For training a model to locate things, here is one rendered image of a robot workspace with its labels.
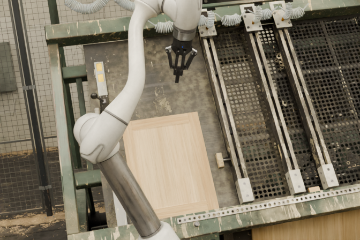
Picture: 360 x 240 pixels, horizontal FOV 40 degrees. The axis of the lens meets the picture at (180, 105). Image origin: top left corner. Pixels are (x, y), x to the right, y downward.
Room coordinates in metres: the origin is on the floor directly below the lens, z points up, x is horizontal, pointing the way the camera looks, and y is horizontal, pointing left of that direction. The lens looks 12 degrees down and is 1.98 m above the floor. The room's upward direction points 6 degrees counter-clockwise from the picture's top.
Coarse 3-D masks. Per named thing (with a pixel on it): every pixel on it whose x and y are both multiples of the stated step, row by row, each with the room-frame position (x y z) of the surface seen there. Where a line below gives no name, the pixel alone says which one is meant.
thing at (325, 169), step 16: (288, 0) 3.00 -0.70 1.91; (288, 16) 2.99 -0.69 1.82; (288, 48) 3.03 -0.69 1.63; (288, 64) 2.94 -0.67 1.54; (304, 96) 2.83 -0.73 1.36; (304, 112) 2.75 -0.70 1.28; (304, 128) 2.76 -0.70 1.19; (320, 144) 2.66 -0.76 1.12; (320, 160) 2.59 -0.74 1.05; (320, 176) 2.59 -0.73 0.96
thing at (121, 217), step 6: (102, 66) 2.86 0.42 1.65; (96, 72) 2.83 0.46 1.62; (102, 72) 2.83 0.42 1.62; (96, 78) 2.81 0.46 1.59; (102, 84) 2.79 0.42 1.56; (102, 90) 2.77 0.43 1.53; (114, 198) 2.41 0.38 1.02; (120, 204) 2.39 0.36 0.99; (120, 210) 2.37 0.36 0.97; (120, 216) 2.36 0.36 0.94; (120, 222) 2.34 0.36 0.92; (126, 222) 2.34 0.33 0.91
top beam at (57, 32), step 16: (304, 0) 3.19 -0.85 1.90; (320, 0) 3.20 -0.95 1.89; (336, 0) 3.21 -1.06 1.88; (352, 0) 3.22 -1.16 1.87; (160, 16) 3.02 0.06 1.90; (272, 16) 3.11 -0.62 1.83; (304, 16) 3.19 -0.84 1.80; (320, 16) 3.22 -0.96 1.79; (48, 32) 2.89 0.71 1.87; (64, 32) 2.90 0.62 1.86; (80, 32) 2.91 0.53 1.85; (96, 32) 2.92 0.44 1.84; (112, 32) 2.93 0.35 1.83; (128, 32) 2.96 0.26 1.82; (144, 32) 2.99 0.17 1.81; (160, 32) 3.02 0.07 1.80
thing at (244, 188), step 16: (208, 16) 2.90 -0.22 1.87; (208, 32) 2.97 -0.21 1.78; (208, 48) 2.95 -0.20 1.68; (208, 64) 2.90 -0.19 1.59; (224, 96) 2.77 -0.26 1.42; (224, 112) 2.71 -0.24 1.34; (224, 128) 2.66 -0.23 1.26; (240, 160) 2.55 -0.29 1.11; (240, 176) 2.50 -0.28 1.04; (240, 192) 2.46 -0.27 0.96
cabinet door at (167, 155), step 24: (144, 120) 2.70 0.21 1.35; (168, 120) 2.71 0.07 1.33; (192, 120) 2.72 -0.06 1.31; (144, 144) 2.62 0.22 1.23; (168, 144) 2.63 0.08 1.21; (192, 144) 2.64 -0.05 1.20; (144, 168) 2.54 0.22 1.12; (168, 168) 2.55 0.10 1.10; (192, 168) 2.56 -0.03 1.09; (144, 192) 2.46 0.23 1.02; (168, 192) 2.47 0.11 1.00; (192, 192) 2.48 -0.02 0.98; (168, 216) 2.39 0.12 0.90
